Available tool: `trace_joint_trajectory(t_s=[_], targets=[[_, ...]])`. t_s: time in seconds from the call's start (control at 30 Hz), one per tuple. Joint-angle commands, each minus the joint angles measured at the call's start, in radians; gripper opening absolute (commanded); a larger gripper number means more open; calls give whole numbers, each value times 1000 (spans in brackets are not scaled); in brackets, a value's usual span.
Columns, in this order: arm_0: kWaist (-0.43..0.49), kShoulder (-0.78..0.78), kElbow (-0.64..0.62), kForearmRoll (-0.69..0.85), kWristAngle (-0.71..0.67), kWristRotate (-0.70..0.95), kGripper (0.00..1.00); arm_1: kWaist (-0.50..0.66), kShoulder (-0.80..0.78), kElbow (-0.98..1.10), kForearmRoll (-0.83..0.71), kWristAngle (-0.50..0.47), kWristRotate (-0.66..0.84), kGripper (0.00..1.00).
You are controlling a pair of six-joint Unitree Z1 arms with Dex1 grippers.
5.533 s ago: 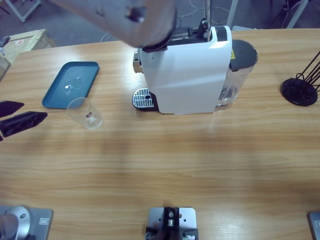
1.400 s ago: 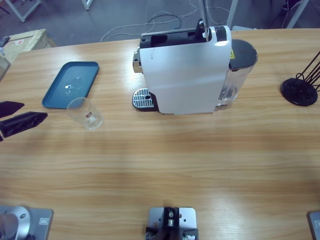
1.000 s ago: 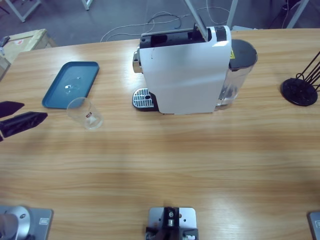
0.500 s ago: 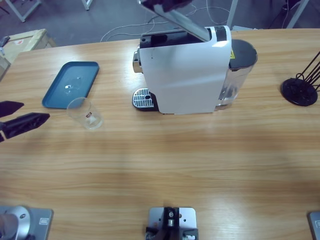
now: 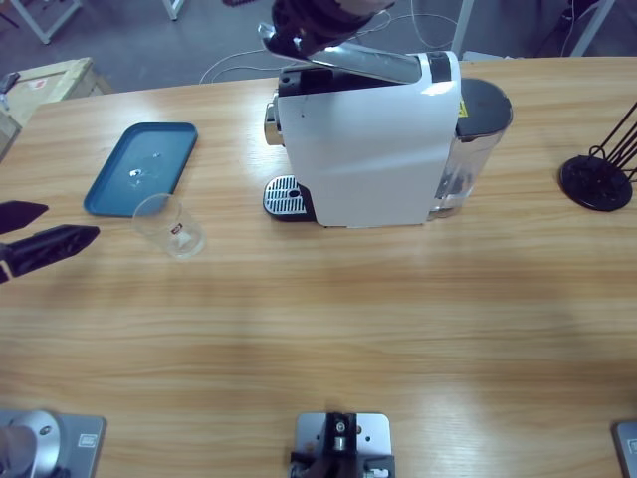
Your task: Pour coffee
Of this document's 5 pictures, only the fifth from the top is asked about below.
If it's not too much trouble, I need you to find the silver grate drip tray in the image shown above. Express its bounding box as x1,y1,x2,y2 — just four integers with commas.
262,173,315,223

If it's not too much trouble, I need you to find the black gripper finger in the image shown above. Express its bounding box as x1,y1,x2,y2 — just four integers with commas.
0,200,50,236
0,224,101,285

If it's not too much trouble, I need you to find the clear water tank black lid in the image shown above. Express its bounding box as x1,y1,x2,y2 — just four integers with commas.
430,78,515,220

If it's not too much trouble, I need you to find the white coffee machine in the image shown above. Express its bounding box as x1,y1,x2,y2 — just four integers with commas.
263,51,464,230

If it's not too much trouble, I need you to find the silver coffee machine lever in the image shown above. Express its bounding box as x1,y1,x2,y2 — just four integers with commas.
257,22,420,85

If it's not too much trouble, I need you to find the black capsule holder with rods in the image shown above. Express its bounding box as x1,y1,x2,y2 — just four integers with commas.
557,102,637,213

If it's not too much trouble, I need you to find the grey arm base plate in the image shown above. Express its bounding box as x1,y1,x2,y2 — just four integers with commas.
610,420,637,478
0,407,108,478

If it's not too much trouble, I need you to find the clear glass cup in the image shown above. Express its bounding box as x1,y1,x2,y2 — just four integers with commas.
131,193,207,260

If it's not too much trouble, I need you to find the white metal table frame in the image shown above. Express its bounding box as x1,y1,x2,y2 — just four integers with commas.
0,0,84,45

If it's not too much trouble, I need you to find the wooden crate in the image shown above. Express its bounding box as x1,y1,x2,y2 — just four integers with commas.
0,57,114,163

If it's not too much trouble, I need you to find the grey mount plate dark post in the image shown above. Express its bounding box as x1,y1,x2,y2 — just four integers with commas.
290,410,397,478

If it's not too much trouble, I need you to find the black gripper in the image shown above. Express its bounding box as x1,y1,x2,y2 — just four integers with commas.
271,0,394,51

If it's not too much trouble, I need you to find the blue plastic tray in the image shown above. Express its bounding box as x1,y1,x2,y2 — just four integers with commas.
83,121,199,219

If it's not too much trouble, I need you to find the white metal frame leg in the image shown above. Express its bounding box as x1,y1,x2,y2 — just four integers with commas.
569,0,616,57
161,0,193,22
450,0,477,61

